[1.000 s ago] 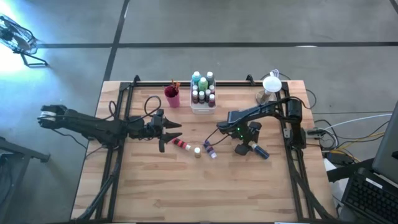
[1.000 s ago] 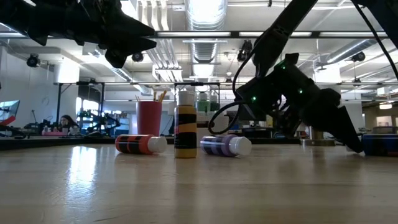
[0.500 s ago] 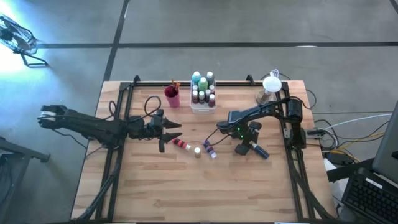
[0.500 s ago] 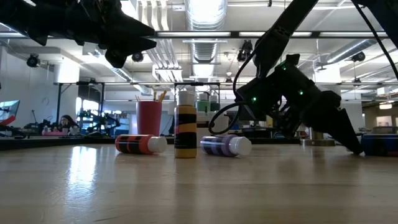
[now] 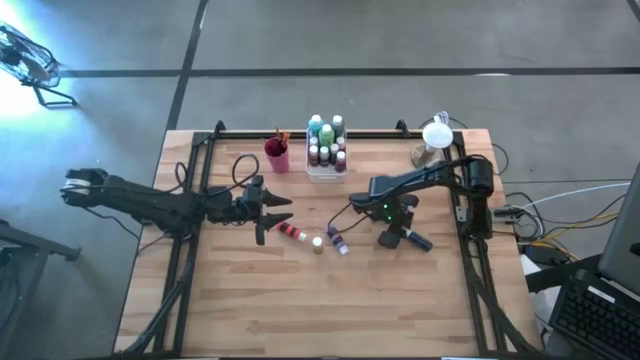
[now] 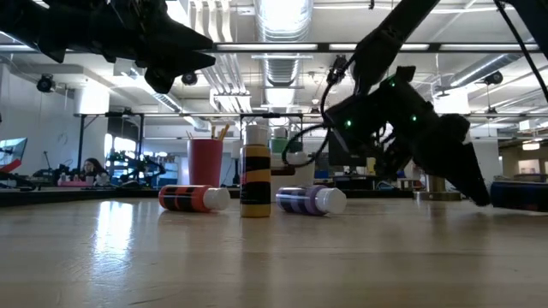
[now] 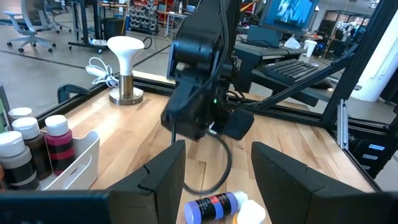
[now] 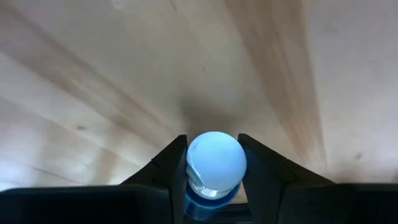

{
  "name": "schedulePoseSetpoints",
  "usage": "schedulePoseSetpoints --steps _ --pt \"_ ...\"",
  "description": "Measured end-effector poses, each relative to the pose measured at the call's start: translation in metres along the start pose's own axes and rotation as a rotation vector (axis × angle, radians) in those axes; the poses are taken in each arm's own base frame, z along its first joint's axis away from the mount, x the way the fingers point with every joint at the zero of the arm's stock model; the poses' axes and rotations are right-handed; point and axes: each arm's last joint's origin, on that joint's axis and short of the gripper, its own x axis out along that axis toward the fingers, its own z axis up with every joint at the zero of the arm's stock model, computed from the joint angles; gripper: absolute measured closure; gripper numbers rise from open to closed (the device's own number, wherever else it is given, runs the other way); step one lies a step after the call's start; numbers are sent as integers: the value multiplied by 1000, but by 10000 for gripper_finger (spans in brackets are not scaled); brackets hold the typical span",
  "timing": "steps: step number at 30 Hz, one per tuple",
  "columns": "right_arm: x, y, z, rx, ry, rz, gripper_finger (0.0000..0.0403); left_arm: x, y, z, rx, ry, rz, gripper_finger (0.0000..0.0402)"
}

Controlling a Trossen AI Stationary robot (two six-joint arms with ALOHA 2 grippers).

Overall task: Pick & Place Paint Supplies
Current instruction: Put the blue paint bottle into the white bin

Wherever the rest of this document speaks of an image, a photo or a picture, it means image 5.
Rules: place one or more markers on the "small orange paint bottle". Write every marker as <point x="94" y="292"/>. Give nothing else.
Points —
<point x="313" y="142"/>

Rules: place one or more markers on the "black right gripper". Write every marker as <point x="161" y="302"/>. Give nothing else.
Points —
<point x="397" y="217"/>

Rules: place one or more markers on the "large dark grey paint bottle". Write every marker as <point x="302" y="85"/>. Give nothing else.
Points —
<point x="338" y="125"/>

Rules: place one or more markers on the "black aluminium rig frame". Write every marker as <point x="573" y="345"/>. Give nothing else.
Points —
<point x="240" y="135"/>

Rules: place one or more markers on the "small pink paint bottle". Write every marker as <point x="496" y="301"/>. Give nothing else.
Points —
<point x="341" y="143"/>

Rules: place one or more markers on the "red plastic cup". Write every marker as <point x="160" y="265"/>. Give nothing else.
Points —
<point x="276" y="159"/>

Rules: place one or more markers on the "grey monitor back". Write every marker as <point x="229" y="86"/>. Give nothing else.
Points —
<point x="622" y="240"/>

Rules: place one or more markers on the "small rust brown paint bottle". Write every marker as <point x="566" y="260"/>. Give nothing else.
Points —
<point x="313" y="156"/>

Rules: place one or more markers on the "small red-orange paint bottle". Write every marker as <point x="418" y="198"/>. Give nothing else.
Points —
<point x="291" y="231"/>

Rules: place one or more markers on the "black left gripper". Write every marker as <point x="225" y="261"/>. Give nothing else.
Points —
<point x="257" y="205"/>

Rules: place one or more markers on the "large teal paint bottle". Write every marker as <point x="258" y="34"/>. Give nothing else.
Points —
<point x="315" y="125"/>

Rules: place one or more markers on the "large green paint bottle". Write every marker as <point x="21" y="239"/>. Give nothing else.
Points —
<point x="326" y="136"/>

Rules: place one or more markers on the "black keyboard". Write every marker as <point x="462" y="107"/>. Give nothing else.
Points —
<point x="595" y="320"/>

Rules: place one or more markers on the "small blue paint bottle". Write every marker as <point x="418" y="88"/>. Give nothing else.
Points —
<point x="420" y="242"/>

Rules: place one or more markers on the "small yellow ochre paint bottle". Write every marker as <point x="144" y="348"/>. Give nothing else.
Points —
<point x="317" y="245"/>

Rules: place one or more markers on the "paintbrush wide gold ferrule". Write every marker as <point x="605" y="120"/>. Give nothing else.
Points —
<point x="281" y="136"/>

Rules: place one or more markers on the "dark grey side desk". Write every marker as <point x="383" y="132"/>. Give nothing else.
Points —
<point x="35" y="242"/>

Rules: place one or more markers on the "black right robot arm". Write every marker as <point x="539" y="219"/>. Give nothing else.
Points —
<point x="415" y="182"/>

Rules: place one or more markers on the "small purple paint bottle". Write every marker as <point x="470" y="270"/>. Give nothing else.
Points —
<point x="337" y="240"/>

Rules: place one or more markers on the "white plastic bin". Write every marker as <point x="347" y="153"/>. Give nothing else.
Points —
<point x="327" y="176"/>

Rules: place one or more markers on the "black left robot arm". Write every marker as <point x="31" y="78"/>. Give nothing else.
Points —
<point x="150" y="202"/>

